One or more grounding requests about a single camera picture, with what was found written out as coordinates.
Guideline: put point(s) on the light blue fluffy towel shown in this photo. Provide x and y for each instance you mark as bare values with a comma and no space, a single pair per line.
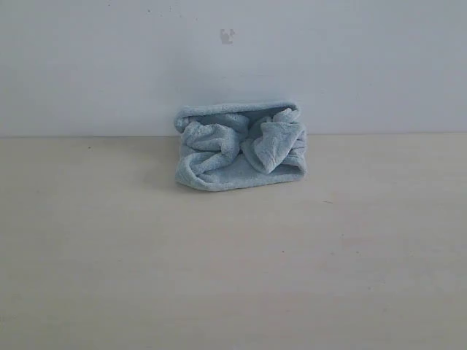
234,146

